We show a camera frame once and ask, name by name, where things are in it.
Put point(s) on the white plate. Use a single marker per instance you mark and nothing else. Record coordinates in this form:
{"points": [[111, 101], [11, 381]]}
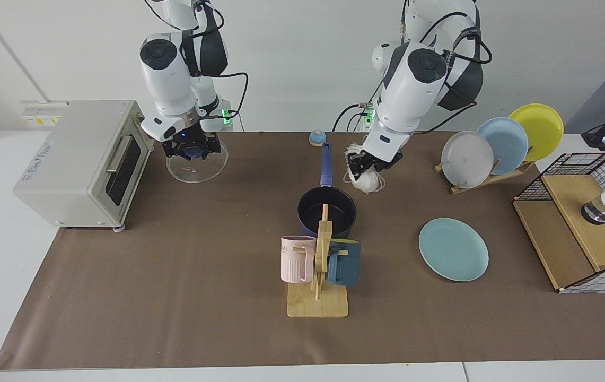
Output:
{"points": [[466, 159]]}

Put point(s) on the pale toaster oven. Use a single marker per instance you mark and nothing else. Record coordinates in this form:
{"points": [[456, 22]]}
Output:
{"points": [[69, 175]]}

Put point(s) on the small blue round thing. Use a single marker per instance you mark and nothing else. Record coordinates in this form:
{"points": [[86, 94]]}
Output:
{"points": [[317, 138]]}

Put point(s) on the yellow plate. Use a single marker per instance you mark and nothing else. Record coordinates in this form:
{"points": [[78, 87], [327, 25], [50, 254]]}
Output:
{"points": [[538, 127]]}

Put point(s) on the white vermicelli bundle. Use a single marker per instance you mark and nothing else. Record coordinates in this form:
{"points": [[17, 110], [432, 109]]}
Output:
{"points": [[368, 183]]}

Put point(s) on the wooden plate rack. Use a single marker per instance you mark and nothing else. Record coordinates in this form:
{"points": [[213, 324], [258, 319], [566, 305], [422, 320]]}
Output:
{"points": [[485, 181]]}

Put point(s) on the brown table cloth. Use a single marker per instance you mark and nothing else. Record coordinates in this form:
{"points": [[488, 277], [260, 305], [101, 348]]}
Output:
{"points": [[175, 292]]}

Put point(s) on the pink ribbed cup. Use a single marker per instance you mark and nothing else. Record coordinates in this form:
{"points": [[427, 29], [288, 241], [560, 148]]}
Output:
{"points": [[291, 265]]}

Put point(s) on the glass lid with blue knob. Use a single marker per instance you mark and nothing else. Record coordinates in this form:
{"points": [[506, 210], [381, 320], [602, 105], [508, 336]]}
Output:
{"points": [[196, 171]]}

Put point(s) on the teal plate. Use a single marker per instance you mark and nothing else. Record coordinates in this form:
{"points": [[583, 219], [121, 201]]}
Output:
{"points": [[453, 249]]}

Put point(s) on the light blue plate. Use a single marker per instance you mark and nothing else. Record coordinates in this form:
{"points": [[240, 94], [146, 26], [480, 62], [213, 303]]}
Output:
{"points": [[506, 143]]}

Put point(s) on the dark blue cup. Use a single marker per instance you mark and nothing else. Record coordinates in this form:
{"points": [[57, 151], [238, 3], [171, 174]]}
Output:
{"points": [[347, 265]]}

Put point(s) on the white wall socket strip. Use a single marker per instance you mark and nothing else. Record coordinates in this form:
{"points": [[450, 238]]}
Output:
{"points": [[37, 119]]}

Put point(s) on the wooden cup stand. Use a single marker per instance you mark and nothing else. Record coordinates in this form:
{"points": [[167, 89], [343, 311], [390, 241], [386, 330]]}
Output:
{"points": [[317, 305]]}

